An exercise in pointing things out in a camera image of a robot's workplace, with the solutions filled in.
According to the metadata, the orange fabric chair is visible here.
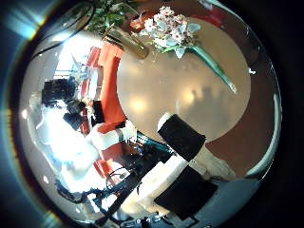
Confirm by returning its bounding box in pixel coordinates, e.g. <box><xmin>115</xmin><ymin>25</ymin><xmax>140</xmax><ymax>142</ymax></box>
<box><xmin>96</xmin><ymin>42</ymin><xmax>127</xmax><ymax>126</ymax></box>

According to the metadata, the green leafy plant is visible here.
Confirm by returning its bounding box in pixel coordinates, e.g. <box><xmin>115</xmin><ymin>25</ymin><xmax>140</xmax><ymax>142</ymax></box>
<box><xmin>85</xmin><ymin>0</ymin><xmax>139</xmax><ymax>34</ymax></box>

